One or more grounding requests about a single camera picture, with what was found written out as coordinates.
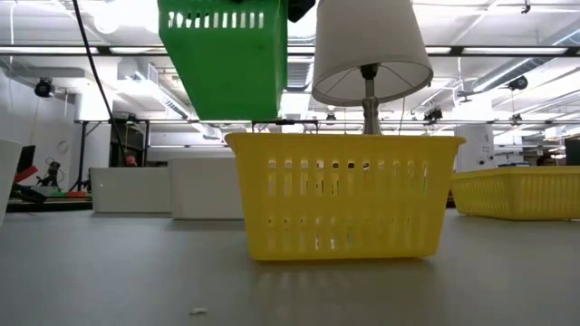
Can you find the green plastic basket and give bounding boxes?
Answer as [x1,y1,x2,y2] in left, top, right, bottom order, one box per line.
[157,0,290,122]

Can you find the yellow plastic basket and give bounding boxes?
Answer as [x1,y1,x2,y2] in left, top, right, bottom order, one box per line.
[225,131,467,263]
[451,171,580,222]
[450,166,580,178]

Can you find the white shade table lamp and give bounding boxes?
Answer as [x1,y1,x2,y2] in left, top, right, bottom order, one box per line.
[311,0,435,136]

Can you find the white column with sign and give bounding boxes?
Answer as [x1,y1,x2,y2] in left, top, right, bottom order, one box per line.
[455,124,496,173]

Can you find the black computer monitor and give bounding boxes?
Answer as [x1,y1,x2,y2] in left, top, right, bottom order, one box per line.
[16,144,37,176]
[564,138,580,167]

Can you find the black background gantry frame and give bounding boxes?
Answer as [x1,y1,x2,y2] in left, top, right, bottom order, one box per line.
[251,118,319,135]

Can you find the long ceiling light rail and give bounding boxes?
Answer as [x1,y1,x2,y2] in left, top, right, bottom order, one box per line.
[0,43,580,59]

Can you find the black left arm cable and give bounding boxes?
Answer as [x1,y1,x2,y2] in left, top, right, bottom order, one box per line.
[71,0,133,168]

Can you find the black background station frame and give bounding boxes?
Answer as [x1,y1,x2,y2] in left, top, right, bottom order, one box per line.
[73,118,150,194]

